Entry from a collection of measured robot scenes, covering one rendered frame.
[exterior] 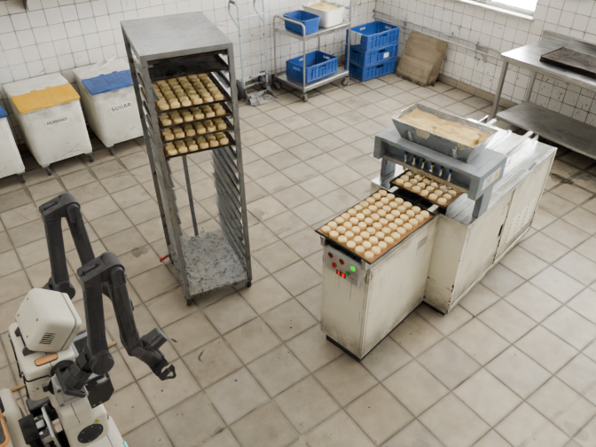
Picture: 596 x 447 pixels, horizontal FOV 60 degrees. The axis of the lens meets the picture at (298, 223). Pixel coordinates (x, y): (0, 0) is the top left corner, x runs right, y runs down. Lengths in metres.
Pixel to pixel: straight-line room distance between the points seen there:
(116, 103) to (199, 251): 2.09
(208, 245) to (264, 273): 0.49
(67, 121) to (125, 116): 0.56
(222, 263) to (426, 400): 1.69
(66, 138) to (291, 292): 2.81
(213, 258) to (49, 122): 2.26
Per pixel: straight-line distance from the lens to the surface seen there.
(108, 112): 5.56
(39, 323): 2.01
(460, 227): 3.24
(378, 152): 3.35
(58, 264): 2.22
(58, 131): 5.48
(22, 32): 5.84
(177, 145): 3.13
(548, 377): 3.68
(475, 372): 3.55
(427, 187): 3.33
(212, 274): 3.81
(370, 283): 2.88
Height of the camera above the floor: 2.71
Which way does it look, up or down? 37 degrees down
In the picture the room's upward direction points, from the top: 1 degrees counter-clockwise
